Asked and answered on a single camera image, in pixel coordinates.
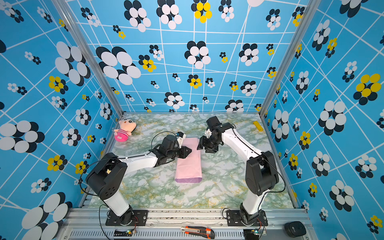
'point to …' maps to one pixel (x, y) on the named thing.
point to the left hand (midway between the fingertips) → (192, 150)
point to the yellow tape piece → (258, 126)
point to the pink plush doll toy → (127, 126)
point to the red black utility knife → (202, 232)
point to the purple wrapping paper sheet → (189, 169)
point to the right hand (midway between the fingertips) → (202, 148)
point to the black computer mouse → (295, 228)
